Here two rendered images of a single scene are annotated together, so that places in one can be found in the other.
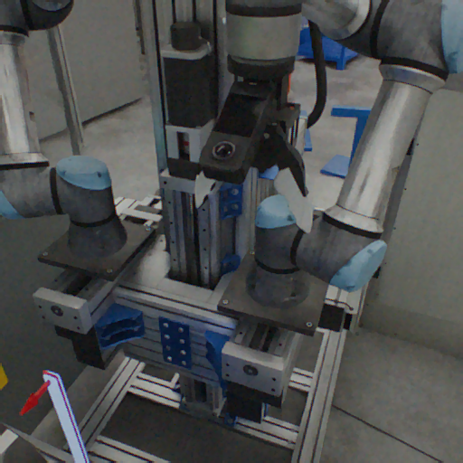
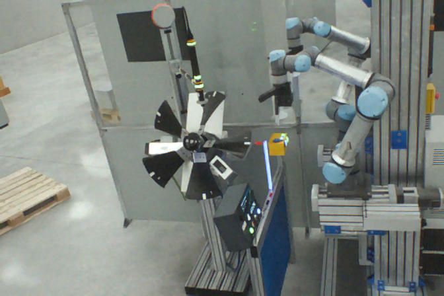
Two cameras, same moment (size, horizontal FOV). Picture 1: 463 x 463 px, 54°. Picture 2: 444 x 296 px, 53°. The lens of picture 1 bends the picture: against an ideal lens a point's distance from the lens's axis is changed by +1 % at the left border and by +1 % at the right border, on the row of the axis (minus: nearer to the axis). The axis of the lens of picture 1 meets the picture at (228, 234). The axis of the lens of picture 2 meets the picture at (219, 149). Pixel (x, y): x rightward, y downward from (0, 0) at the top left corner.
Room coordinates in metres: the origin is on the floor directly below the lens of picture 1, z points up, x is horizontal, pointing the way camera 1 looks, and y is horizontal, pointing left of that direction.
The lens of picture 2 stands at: (0.09, -2.10, 2.31)
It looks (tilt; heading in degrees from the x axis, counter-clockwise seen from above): 25 degrees down; 88
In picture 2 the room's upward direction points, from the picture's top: 10 degrees counter-clockwise
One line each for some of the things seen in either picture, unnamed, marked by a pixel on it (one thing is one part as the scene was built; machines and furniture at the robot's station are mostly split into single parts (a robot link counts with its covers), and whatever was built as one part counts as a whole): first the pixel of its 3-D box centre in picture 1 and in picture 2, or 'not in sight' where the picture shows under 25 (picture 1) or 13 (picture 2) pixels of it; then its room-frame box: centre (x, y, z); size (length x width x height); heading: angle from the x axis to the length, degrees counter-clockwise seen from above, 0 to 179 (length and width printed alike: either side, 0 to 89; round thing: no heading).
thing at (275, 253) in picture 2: not in sight; (276, 252); (0.40, 0.17, 0.45); 0.82 x 0.02 x 0.66; 67
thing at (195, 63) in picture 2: not in sight; (195, 63); (0.10, 0.40, 1.69); 0.03 x 0.03 x 0.21
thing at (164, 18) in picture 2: not in sight; (163, 16); (-0.05, 1.10, 1.88); 0.16 x 0.07 x 0.16; 12
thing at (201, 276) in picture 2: not in sight; (225, 264); (0.06, 0.64, 0.04); 0.62 x 0.45 x 0.08; 67
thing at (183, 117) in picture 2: not in sight; (189, 143); (-0.05, 1.10, 0.90); 0.08 x 0.06 x 1.80; 12
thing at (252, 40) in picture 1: (259, 34); (279, 78); (0.49, -0.03, 1.65); 0.08 x 0.08 x 0.05
